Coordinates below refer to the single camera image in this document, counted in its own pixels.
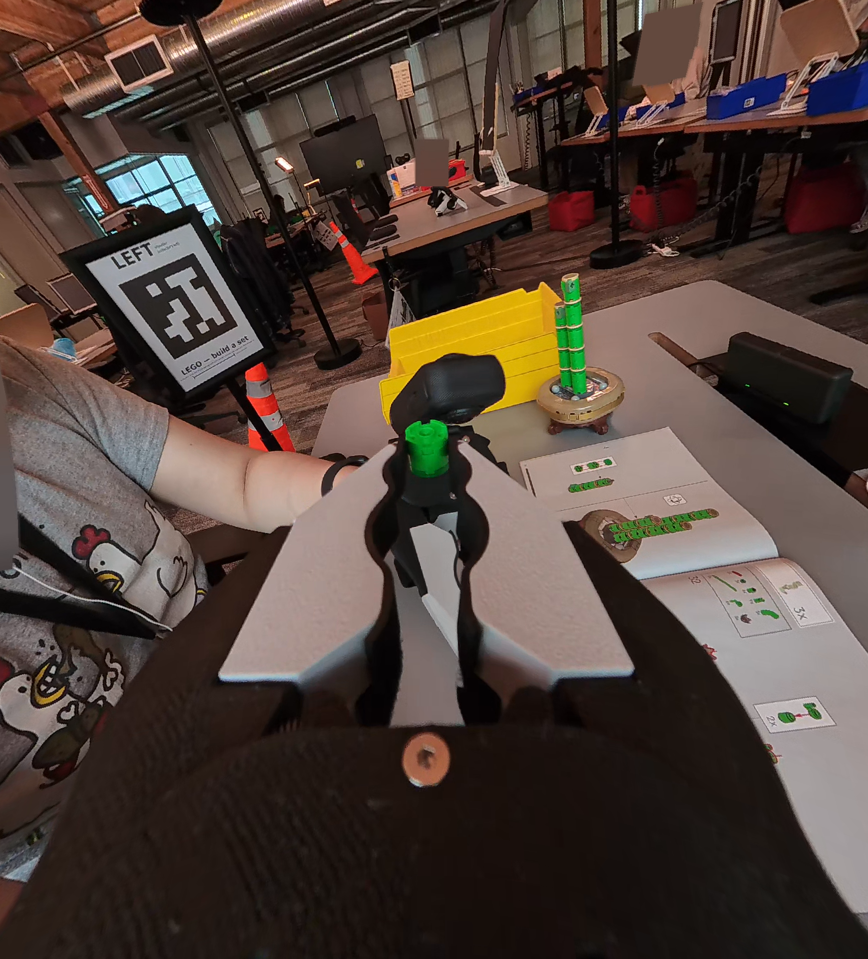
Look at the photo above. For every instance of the grey desk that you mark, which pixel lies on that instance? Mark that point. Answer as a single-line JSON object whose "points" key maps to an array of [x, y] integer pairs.
{"points": [[778, 464]]}

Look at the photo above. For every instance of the long wooden table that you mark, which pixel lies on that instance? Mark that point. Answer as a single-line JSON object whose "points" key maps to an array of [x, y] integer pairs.
{"points": [[778, 120]]}

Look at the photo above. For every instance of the black pole stand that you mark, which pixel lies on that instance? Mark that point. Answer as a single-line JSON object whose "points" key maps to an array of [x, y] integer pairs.
{"points": [[617, 256], [338, 353]]}

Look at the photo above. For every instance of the bamboo brick model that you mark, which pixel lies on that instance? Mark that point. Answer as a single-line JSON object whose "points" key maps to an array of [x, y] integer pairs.
{"points": [[576, 397]]}

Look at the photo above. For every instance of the red container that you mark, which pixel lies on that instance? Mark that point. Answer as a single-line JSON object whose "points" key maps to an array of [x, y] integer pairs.
{"points": [[823, 198], [662, 204], [572, 211]]}

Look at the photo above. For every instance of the black framed marker sign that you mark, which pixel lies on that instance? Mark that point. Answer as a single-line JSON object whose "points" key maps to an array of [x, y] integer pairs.
{"points": [[179, 307]]}

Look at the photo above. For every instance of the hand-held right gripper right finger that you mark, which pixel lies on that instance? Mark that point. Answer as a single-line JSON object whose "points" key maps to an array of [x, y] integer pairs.
{"points": [[546, 599]]}

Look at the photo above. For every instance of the white air vent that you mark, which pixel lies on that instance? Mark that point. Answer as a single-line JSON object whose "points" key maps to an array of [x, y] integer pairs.
{"points": [[138, 64]]}

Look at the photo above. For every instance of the green bamboo stalk brick piece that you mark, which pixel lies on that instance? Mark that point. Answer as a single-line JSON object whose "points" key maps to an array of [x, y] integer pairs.
{"points": [[426, 453]]}

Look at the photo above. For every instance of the person's left forearm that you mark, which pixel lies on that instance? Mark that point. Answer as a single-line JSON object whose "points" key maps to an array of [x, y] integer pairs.
{"points": [[254, 487]]}

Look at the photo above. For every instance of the blue bin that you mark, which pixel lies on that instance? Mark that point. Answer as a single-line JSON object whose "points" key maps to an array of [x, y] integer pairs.
{"points": [[745, 99], [861, 88]]}

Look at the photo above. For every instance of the black power box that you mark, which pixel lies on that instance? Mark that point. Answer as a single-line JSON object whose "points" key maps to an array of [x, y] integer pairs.
{"points": [[786, 382]]}

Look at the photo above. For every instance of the black wristband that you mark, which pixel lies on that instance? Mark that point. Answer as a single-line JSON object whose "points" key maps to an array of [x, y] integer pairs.
{"points": [[333, 472]]}

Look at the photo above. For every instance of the grey background table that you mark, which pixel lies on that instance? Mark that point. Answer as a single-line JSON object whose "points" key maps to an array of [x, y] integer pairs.
{"points": [[464, 217]]}

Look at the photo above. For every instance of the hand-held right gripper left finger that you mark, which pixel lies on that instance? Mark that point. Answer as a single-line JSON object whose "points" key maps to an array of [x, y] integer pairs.
{"points": [[306, 599]]}

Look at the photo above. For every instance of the open instruction booklet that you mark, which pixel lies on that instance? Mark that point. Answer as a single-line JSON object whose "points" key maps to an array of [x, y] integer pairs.
{"points": [[778, 674]]}

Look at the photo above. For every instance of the orange traffic cone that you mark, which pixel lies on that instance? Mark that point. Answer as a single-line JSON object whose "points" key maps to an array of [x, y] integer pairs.
{"points": [[265, 412], [355, 258]]}

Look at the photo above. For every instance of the black monitor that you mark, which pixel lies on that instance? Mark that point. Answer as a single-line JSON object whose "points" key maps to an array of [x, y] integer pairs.
{"points": [[344, 153]]}

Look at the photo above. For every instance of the yellow plastic bin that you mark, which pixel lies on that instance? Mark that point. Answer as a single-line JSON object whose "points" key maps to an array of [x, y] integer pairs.
{"points": [[471, 330]]}

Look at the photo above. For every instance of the grey printed t-shirt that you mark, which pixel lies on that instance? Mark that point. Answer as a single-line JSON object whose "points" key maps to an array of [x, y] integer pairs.
{"points": [[67, 449]]}

